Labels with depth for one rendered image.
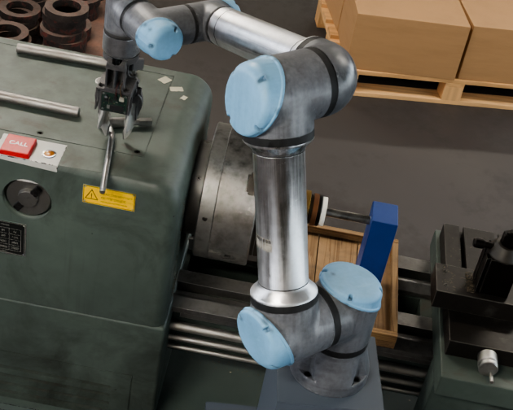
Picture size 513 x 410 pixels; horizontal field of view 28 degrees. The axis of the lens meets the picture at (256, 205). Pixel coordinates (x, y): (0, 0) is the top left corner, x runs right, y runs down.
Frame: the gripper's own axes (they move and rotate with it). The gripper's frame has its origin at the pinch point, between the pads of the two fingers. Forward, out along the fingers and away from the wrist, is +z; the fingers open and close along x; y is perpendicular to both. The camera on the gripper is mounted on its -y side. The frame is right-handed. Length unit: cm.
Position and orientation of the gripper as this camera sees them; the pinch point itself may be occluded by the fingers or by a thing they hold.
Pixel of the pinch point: (116, 129)
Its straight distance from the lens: 217.4
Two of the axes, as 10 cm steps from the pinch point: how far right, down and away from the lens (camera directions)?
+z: -1.5, 7.9, 6.0
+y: -1.2, 5.9, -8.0
